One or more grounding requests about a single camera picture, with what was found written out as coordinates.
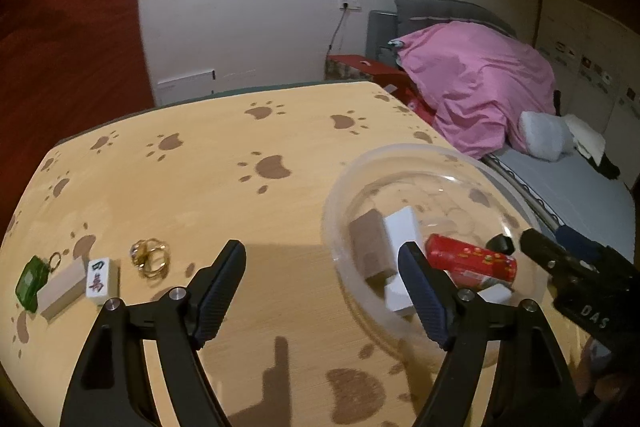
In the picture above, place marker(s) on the small black cloth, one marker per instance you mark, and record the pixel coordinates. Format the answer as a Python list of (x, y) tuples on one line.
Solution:
[(607, 167)]

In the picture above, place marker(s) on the metal bed rail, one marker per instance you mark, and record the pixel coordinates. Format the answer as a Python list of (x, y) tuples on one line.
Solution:
[(520, 194)]

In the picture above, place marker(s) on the grey bed mattress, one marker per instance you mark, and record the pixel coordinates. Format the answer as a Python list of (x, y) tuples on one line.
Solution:
[(550, 187)]

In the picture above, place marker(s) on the grey bed headboard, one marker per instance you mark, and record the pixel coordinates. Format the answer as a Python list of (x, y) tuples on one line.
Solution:
[(435, 9)]

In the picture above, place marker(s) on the clear plastic bowl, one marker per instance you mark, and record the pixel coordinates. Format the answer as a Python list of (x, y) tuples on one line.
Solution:
[(410, 177)]

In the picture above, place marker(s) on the beige wardrobe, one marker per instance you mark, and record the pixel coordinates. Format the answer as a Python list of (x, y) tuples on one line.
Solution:
[(580, 32)]

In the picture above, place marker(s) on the white printed mahjong tile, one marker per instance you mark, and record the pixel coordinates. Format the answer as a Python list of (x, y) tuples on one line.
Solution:
[(102, 279)]

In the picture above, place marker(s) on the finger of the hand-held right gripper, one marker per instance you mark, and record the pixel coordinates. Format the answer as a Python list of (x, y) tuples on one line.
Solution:
[(577, 238), (547, 254)]

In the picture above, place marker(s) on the black ribbed cap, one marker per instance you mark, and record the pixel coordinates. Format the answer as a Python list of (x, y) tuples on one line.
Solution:
[(500, 244)]

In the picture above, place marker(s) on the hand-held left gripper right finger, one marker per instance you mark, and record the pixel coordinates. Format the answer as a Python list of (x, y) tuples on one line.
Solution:
[(425, 297)]

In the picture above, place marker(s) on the long light wooden block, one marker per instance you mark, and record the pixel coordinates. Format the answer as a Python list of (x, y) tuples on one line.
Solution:
[(60, 292)]

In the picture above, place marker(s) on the person's right hand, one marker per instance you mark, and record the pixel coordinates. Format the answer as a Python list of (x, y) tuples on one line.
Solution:
[(605, 382)]

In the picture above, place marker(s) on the white wall socket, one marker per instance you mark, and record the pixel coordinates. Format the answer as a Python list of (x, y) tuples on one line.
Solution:
[(350, 3)]

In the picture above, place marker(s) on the red quilted blanket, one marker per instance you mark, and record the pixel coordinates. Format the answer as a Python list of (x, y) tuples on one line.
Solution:
[(65, 32)]

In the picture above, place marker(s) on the white charger plug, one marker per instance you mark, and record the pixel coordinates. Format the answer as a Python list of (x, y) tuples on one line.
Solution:
[(400, 297)]

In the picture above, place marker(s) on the red bedside cabinet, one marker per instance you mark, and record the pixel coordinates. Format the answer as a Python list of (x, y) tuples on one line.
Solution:
[(370, 69)]

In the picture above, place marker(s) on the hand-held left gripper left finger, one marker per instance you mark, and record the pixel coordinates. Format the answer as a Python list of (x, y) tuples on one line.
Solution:
[(220, 292)]

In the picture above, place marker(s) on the white folded cloth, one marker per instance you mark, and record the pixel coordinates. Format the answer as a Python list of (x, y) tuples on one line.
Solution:
[(585, 132)]

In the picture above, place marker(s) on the pink duvet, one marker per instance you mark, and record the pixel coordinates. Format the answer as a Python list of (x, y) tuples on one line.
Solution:
[(475, 77)]

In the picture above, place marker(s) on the red candy bottle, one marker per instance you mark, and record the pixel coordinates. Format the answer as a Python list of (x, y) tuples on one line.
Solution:
[(470, 257)]

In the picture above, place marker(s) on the white rectangular box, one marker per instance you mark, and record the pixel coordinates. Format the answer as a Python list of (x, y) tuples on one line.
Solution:
[(402, 227)]

